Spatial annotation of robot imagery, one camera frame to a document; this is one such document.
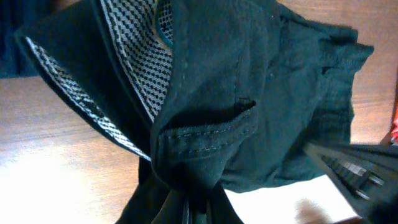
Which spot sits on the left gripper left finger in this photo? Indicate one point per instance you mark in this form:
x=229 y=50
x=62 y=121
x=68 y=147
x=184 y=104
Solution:
x=154 y=202

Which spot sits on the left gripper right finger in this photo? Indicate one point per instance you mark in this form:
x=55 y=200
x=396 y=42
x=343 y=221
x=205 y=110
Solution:
x=212 y=207

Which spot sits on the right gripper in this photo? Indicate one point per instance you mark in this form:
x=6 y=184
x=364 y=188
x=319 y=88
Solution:
x=366 y=175

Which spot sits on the black shorts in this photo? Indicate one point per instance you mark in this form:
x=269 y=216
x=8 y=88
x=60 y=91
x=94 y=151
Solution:
x=204 y=92

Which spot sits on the red soccer t-shirt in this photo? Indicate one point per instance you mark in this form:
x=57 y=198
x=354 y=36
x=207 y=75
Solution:
x=394 y=131

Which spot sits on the folded navy blue garment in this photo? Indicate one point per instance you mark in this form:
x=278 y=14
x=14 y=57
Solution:
x=15 y=14

